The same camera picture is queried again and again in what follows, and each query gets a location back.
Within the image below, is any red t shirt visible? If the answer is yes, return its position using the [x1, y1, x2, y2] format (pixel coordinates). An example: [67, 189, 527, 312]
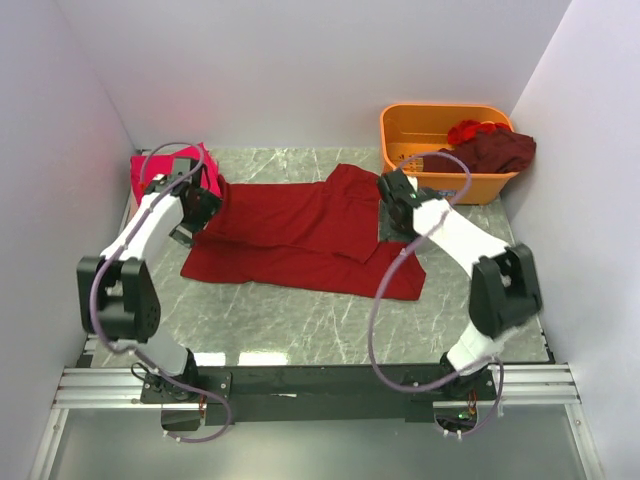
[181, 164, 405, 298]

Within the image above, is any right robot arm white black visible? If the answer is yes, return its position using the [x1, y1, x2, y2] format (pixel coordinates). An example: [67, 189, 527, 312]
[367, 169, 543, 399]

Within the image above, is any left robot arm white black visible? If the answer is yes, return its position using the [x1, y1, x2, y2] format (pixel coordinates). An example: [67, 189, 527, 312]
[76, 156, 222, 402]

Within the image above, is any orange plastic basket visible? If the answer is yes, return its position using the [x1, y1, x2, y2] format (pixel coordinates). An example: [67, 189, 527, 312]
[379, 103, 512, 199]

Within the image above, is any folded pink t shirt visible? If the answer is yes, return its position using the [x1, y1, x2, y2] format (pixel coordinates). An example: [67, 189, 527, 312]
[130, 143, 222, 205]

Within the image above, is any bright red cloth in basket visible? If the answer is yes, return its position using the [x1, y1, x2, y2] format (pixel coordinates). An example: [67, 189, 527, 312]
[447, 120, 512, 146]

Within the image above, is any dark maroon t shirt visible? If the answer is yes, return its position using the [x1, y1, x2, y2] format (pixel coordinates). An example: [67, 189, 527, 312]
[440, 129, 537, 174]

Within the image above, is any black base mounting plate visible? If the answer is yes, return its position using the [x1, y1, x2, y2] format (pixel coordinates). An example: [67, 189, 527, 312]
[140, 364, 496, 431]

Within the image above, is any aluminium rail frame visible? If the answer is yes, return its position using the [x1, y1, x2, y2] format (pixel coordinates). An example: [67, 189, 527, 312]
[52, 364, 581, 410]

